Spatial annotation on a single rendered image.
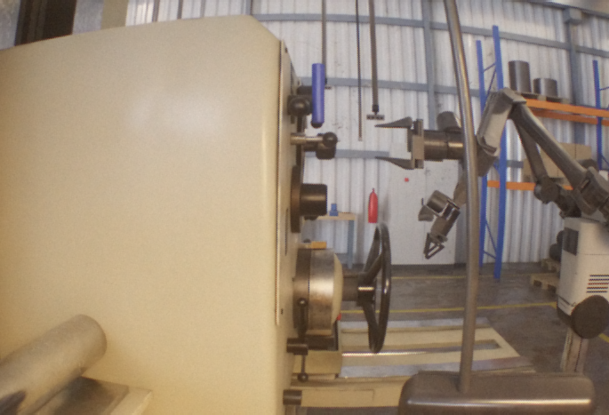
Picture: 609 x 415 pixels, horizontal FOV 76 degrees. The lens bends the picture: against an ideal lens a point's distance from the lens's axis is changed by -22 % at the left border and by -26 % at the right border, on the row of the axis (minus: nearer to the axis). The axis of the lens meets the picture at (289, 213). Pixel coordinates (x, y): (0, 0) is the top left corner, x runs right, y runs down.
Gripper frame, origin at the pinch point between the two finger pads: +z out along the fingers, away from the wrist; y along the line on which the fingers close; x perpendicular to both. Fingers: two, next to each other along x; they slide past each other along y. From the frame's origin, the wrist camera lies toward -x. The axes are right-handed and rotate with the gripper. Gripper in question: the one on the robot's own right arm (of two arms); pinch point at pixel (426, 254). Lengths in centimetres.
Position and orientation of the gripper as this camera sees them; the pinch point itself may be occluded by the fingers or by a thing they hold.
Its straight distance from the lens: 176.3
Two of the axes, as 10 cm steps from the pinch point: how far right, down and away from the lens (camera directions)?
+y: -2.1, 0.8, -9.7
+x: 8.4, 5.3, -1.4
